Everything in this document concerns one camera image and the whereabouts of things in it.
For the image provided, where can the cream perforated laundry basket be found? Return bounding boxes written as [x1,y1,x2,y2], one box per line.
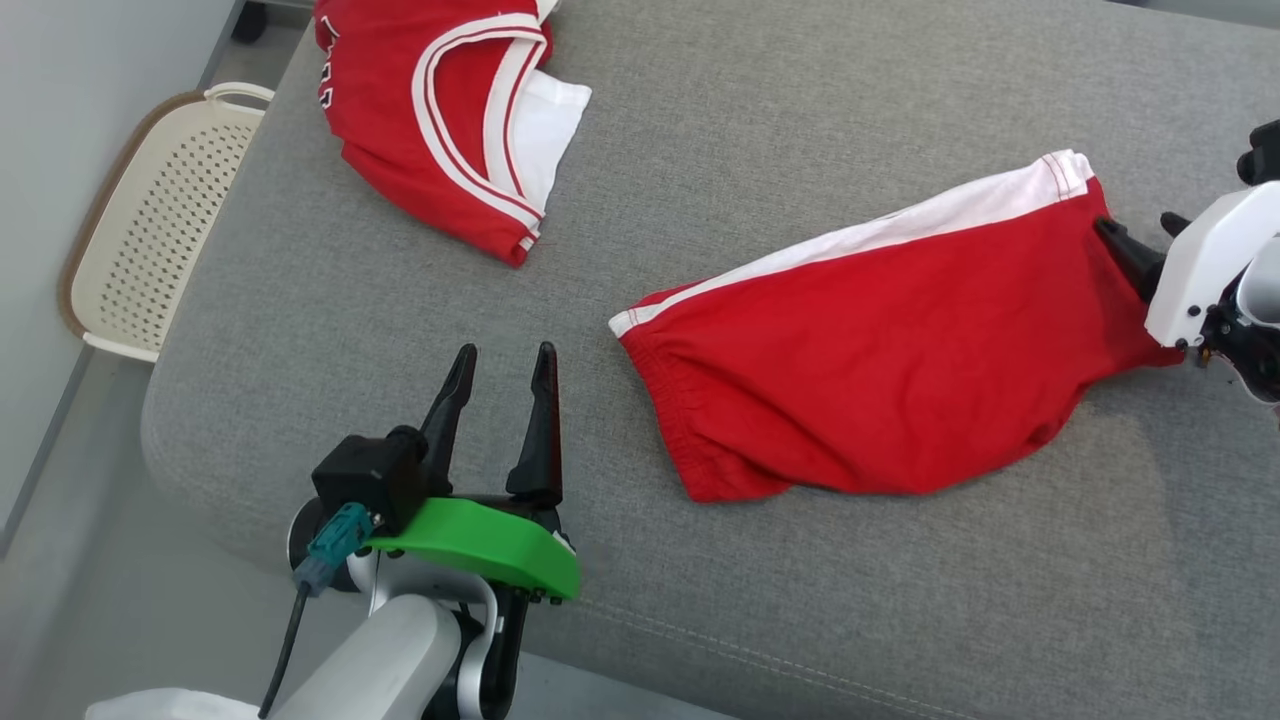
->
[58,82,276,364]

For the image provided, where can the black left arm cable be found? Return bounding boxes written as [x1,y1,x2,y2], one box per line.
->
[258,583,313,719]

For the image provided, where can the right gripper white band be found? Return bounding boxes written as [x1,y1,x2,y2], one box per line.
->
[1092,182,1280,351]

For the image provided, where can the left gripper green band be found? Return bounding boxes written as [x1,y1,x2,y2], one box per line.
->
[365,340,582,720]

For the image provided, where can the red white basketball jersey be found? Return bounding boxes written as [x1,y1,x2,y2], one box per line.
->
[313,0,593,269]

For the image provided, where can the red shorts white stripe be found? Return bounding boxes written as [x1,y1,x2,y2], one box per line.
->
[608,150,1187,504]

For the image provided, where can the teal left camera connector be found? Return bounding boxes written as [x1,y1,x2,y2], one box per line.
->
[293,503,377,599]

